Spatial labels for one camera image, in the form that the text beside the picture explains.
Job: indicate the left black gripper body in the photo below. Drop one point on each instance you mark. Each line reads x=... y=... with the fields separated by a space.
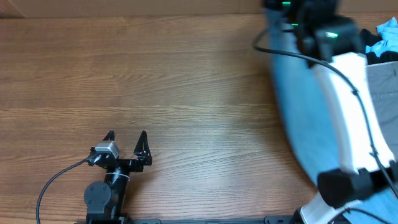
x=128 y=165

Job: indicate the light blue cloth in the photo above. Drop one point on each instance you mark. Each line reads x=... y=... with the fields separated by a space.
x=388 y=34

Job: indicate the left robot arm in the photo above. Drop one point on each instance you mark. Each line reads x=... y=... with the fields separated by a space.
x=105 y=199

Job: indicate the grey trousers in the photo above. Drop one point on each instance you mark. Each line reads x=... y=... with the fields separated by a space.
x=383 y=87

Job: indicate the black garment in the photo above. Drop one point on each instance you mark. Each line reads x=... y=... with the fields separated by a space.
x=369 y=39

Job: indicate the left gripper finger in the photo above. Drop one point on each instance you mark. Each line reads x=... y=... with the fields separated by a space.
x=110 y=136
x=142 y=150

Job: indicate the blue denim jeans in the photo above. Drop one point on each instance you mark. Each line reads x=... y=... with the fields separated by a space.
x=306 y=118

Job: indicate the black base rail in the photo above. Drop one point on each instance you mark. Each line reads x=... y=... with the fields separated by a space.
x=278 y=219

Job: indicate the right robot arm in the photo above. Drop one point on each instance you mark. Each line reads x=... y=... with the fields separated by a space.
x=326 y=94

